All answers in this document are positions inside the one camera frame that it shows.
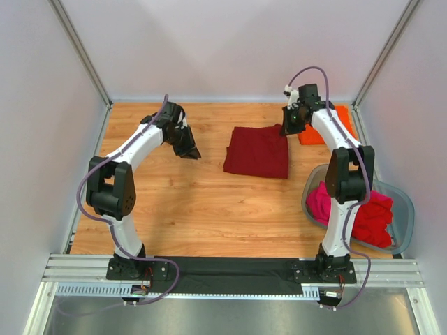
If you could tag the right aluminium frame post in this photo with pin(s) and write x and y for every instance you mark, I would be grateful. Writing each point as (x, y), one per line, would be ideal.
(390, 44)

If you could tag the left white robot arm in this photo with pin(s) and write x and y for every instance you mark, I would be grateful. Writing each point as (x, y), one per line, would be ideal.
(111, 189)

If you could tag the folded orange t shirt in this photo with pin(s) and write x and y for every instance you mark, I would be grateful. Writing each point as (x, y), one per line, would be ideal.
(311, 137)

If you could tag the black cloth strip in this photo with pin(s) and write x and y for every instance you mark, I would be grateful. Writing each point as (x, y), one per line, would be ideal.
(236, 276)

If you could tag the left aluminium frame post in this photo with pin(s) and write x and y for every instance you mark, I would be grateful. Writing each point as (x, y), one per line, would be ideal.
(73, 36)

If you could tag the aluminium frame post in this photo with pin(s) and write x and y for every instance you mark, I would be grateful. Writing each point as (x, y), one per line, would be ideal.
(73, 36)
(390, 44)

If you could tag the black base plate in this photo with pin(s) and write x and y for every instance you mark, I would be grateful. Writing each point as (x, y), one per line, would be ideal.
(157, 270)
(309, 271)

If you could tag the bright red t shirt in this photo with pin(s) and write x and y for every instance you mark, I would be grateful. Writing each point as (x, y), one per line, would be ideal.
(372, 221)

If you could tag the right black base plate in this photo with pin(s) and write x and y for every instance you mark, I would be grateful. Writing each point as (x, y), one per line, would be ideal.
(309, 271)

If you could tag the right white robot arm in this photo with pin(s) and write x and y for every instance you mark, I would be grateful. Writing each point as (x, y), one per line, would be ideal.
(348, 181)

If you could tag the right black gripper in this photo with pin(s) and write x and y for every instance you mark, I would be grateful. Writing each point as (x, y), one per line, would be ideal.
(290, 123)

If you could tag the dark red t shirt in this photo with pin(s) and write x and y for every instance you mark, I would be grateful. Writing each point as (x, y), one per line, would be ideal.
(258, 152)

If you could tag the slotted cable duct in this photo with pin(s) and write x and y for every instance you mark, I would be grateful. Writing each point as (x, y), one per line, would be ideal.
(132, 291)

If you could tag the clear plastic basket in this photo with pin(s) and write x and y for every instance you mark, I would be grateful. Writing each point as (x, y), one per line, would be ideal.
(401, 228)

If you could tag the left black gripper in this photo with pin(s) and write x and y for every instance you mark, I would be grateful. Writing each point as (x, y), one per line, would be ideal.
(184, 142)

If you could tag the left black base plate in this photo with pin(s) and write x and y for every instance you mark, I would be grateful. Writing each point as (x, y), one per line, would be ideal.
(157, 270)

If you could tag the pink t shirt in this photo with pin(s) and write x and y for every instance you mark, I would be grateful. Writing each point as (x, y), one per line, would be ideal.
(319, 202)

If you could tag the aluminium front rail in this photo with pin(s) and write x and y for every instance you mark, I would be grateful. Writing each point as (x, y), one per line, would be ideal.
(384, 273)

